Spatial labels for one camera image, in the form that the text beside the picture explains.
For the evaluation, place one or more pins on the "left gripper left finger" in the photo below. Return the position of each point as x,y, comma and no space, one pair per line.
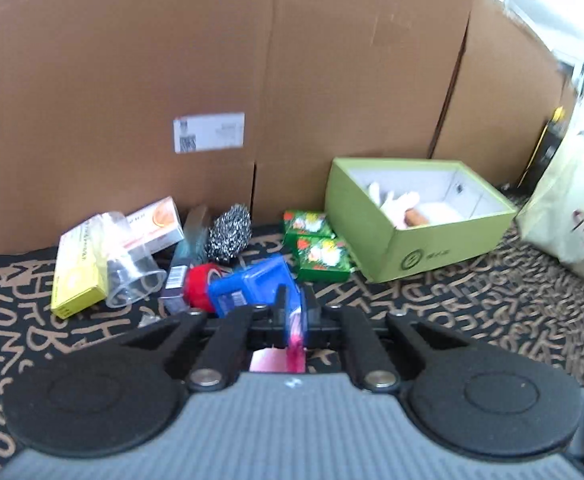
209,354

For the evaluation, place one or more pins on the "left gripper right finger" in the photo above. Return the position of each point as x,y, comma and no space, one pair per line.
383,355

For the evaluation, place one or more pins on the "red tape roll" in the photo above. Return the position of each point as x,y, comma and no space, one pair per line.
197,281

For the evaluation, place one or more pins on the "blue plastic case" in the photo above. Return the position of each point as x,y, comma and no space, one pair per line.
257,284

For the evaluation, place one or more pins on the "pink blue toothbrush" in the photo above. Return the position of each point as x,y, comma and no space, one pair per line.
292,357

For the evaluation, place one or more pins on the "packaged item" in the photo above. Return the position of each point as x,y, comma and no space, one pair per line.
189,252

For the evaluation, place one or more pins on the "steel wool scrubber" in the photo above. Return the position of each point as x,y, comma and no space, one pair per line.
229,235

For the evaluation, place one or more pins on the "clear plastic cup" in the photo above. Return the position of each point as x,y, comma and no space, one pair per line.
132,274

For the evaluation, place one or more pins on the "front green patterned box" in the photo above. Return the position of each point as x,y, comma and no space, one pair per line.
322,260

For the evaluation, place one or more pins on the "green patterned box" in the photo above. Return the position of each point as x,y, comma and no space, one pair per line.
322,260
298,223

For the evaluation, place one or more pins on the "green shoe box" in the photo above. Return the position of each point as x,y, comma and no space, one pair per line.
383,253

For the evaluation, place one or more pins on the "white orange medicine box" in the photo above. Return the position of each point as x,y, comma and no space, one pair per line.
156,226

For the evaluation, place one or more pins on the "white cloth in box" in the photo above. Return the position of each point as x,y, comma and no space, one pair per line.
408,210

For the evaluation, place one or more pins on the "rear green patterned box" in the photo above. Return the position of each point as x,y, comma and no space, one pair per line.
298,223

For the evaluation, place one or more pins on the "yellow flat box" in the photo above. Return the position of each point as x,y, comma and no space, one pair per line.
79,279

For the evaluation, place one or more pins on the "white shipping label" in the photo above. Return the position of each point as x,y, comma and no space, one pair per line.
203,133

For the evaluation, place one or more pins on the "cream shopping bag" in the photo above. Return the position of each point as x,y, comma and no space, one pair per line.
553,218

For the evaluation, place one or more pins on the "black yellow object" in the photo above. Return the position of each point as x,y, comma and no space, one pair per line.
550,140

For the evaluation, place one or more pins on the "large brown cardboard box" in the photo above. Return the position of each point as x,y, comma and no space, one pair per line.
89,90

